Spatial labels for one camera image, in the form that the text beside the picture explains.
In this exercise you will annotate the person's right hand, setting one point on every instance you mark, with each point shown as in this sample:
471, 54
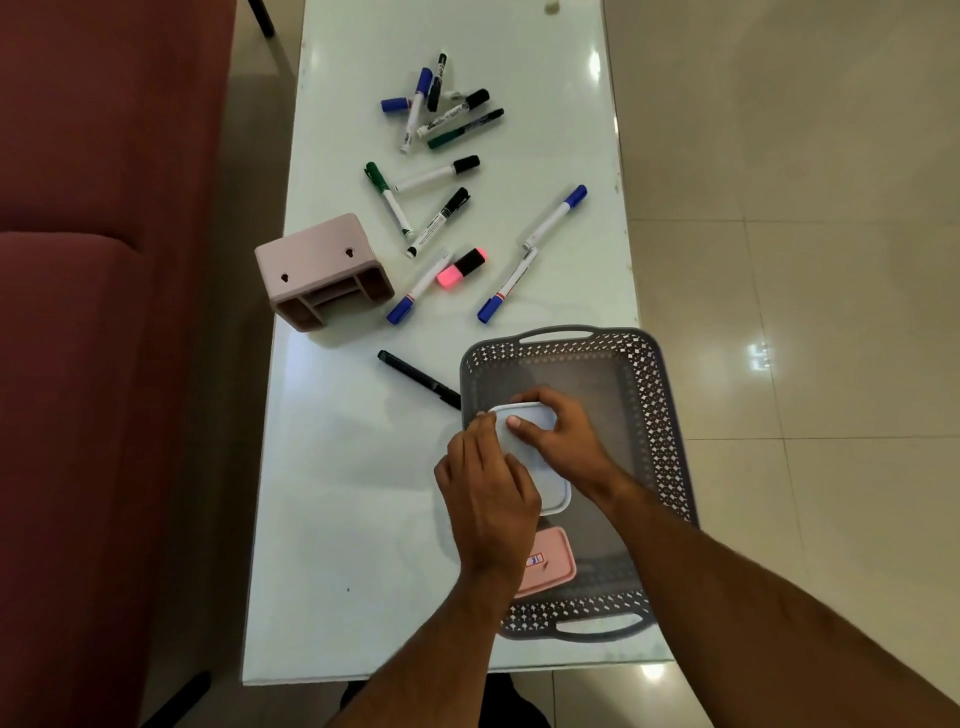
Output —
574, 442

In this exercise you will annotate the person's left hand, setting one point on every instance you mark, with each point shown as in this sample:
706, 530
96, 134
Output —
491, 510

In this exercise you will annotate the white lidded container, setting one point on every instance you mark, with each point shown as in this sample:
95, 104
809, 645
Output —
555, 491

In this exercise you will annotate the grey perforated plastic basket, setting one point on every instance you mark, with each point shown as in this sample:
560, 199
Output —
607, 375

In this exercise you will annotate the small pink box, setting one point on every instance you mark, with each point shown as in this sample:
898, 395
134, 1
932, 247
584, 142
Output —
551, 562

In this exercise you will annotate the black pen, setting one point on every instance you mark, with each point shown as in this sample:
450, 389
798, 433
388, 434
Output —
416, 377

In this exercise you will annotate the pink highlighter marker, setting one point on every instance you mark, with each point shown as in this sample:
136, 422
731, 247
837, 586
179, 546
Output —
450, 276

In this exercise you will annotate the pink plastic pen organizer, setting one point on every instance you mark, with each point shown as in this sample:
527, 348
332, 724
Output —
315, 255

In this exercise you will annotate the person's right forearm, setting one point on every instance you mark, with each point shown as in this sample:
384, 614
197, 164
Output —
735, 600

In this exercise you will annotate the person's left forearm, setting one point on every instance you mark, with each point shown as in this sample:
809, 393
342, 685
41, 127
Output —
442, 652

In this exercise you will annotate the red sofa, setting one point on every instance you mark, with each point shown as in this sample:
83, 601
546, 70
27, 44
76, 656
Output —
75, 375

